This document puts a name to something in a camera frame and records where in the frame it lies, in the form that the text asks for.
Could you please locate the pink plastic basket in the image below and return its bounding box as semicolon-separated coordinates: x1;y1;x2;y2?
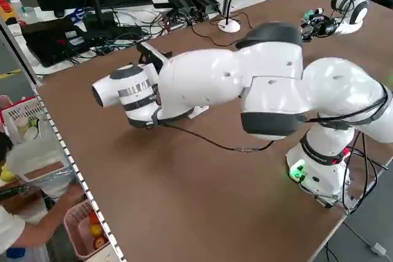
63;199;113;260

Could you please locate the white plastic bin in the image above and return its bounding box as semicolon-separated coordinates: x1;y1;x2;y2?
6;139;80;198

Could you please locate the white desk lamp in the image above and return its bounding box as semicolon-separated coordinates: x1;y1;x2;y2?
217;0;267;33

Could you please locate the yellow toy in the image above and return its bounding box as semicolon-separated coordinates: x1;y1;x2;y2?
0;165;16;183

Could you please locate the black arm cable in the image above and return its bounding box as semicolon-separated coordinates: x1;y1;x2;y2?
152;90;389;152

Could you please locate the clear plastic bottle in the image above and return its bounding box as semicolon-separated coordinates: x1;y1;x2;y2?
23;6;39;25

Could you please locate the white test tube rack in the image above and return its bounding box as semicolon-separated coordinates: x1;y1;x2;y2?
187;105;210;119

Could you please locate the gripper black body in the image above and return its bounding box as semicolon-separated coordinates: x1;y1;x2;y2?
313;15;337;38
136;42;172;75

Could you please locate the white cable connector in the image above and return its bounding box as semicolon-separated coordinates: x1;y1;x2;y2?
370;242;387;256

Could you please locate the aluminium table edge rail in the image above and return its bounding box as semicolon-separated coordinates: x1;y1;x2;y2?
32;85;127;262

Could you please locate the person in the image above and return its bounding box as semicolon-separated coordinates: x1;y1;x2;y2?
0;133;85;262

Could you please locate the black lamp cable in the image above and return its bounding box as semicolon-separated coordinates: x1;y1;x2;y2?
192;12;252;48

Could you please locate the pink plastic crate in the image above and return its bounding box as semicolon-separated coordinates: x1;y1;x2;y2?
0;95;47;145

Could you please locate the black base cable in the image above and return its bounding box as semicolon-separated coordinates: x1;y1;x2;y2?
333;133;391;214

